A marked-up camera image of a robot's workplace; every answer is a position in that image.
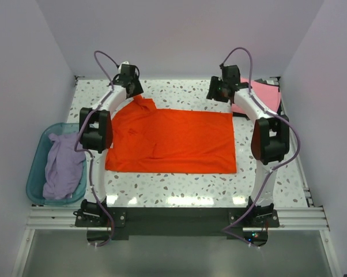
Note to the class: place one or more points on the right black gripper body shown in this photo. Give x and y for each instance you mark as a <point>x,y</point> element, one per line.
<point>217,91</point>

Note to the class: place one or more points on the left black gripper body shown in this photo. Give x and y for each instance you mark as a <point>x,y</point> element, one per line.
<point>138,89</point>

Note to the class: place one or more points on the orange t shirt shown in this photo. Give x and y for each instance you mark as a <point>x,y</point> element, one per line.
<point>147,139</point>

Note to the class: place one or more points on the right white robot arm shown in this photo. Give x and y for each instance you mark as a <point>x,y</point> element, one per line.
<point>270,137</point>

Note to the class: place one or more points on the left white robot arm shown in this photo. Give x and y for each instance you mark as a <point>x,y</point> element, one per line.
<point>95,127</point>

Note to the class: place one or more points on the pink folded t shirt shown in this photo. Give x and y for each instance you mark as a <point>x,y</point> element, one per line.
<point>265,95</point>

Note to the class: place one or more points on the black folded t shirt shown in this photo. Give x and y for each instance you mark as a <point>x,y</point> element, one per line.
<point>278,98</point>

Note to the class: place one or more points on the lavender t shirt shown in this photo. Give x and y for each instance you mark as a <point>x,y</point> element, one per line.
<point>64,167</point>

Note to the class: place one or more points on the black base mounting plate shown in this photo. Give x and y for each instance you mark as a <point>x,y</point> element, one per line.
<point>120,223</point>

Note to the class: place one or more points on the teal plastic basket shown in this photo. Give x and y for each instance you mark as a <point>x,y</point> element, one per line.
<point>36,178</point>

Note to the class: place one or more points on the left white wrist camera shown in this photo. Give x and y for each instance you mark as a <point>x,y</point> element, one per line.
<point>122,64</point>

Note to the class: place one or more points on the aluminium frame rail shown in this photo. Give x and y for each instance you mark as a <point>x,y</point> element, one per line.
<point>163,190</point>

